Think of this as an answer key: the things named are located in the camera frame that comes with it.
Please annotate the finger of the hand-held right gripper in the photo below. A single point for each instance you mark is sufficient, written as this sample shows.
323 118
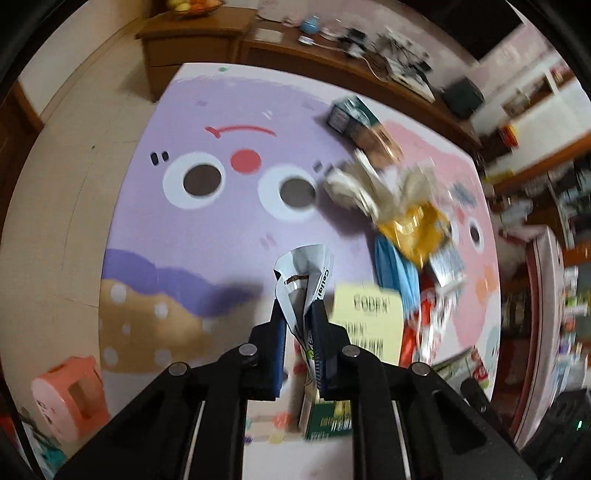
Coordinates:
480 401

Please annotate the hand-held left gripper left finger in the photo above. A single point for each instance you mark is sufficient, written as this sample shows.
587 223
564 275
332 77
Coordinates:
278 360

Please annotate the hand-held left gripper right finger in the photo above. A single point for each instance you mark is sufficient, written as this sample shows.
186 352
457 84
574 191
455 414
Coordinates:
321 360

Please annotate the green and brown milk carton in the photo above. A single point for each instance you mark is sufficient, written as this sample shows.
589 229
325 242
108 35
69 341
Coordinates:
355 115

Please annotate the red snack packet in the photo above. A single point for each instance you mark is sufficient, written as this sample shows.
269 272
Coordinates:
461 369

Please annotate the green chocolate box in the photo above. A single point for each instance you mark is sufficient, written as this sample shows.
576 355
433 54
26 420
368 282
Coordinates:
369 318

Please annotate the red and white snack box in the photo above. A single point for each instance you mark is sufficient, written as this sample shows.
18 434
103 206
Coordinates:
422 323

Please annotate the blue packet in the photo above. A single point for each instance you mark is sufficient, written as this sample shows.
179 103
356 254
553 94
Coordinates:
392 277

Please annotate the pink printed panel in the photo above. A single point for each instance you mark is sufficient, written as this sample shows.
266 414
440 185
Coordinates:
545 300

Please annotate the small silver printed wrapper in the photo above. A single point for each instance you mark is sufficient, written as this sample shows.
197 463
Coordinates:
445 267

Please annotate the gold foil wrapper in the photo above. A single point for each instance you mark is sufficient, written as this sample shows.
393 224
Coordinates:
411 230

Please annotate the crumpled white paper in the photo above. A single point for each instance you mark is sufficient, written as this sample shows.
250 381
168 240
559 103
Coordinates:
351 187

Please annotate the pink plastic stool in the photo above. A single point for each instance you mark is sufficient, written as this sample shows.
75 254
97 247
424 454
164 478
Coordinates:
51 392

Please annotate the cartoon printed tablecloth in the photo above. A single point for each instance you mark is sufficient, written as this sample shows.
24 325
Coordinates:
207 129

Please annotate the flat white device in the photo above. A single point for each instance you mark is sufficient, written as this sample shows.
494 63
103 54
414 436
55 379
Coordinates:
415 83

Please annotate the black box appliance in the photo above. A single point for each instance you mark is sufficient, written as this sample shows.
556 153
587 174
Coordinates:
464 97

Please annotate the wooden television console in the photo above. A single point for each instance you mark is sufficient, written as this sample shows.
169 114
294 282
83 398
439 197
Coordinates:
295 55

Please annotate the wooden side cabinet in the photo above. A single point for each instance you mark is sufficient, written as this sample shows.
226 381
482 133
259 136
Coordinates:
194 46

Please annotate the fruit bowl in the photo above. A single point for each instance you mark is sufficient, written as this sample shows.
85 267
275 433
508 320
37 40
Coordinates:
194 7

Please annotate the black television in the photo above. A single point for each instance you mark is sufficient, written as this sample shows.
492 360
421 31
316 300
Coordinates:
498 27

